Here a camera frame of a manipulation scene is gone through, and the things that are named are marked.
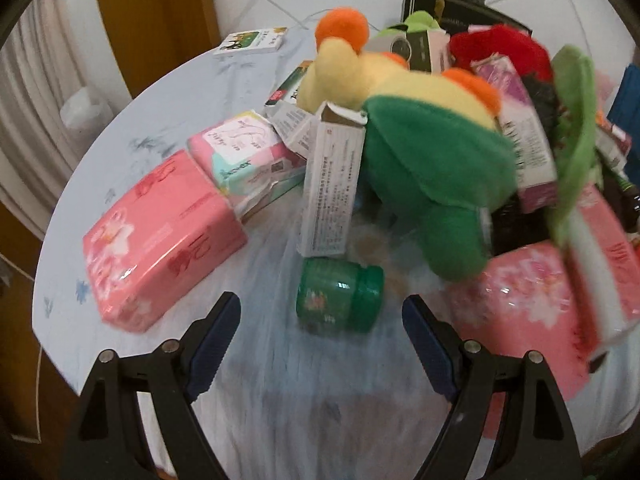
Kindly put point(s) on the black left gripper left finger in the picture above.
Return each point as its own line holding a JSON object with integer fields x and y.
{"x": 107, "y": 438}

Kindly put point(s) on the pink tissue pack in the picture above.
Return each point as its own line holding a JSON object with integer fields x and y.
{"x": 166, "y": 234}
{"x": 570, "y": 304}

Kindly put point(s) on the green glass jar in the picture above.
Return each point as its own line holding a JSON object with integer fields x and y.
{"x": 338, "y": 296}

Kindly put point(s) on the purple white carton box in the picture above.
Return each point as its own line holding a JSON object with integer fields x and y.
{"x": 519, "y": 122}

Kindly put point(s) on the tall white medicine box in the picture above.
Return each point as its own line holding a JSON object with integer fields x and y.
{"x": 332, "y": 173}

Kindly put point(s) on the yellow duck plush green body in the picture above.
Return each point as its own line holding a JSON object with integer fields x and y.
{"x": 433, "y": 152}

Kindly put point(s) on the pink teal wipes pack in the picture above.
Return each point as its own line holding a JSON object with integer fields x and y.
{"x": 247, "y": 161}

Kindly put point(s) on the blue plastic storage bin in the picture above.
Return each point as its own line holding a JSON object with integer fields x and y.
{"x": 625, "y": 113}

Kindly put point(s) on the red plush toy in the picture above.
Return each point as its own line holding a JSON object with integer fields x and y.
{"x": 527, "y": 56}

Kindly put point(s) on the white green card box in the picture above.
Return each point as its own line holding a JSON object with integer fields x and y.
{"x": 252, "y": 41}

